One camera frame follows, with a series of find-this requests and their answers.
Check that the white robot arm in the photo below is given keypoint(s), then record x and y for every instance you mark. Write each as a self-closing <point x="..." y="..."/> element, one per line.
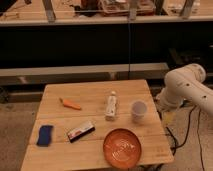
<point x="186" y="83"/>

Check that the orange ceramic bowl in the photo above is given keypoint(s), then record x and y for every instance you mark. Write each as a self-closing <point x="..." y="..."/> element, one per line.
<point x="122" y="148"/>

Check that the white tube bottle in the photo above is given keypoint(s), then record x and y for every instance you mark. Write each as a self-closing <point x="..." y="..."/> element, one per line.
<point x="110" y="113"/>

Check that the orange carrot toy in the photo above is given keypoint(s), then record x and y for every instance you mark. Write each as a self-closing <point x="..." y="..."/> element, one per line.
<point x="70" y="104"/>

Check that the wooden table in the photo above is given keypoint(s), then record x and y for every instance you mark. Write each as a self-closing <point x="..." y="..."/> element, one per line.
<point x="87" y="152"/>

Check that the black white eraser block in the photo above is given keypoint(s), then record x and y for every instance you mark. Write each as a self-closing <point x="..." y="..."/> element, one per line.
<point x="81" y="130"/>

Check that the blue sponge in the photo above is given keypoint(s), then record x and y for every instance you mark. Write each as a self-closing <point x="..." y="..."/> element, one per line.
<point x="45" y="135"/>

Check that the long wall shelf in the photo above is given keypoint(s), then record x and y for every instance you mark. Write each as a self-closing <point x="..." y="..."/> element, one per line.
<point x="16" y="72"/>

